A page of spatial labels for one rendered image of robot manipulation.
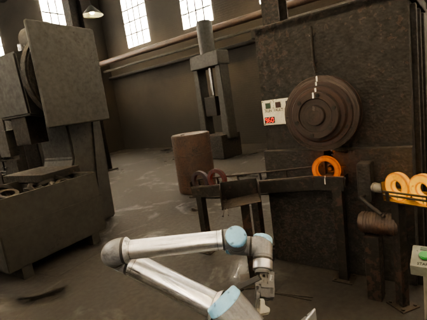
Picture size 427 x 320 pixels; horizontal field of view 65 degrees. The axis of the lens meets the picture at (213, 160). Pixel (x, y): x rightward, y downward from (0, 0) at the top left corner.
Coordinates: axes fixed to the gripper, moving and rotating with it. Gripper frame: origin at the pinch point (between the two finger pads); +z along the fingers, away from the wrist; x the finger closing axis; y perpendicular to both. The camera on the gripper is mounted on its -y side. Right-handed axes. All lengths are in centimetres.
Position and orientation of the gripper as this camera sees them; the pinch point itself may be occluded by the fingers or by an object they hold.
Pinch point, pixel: (256, 319)
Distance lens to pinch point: 155.5
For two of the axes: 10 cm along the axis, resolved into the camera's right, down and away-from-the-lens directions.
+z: -1.0, 8.2, -5.7
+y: 9.9, 0.5, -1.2
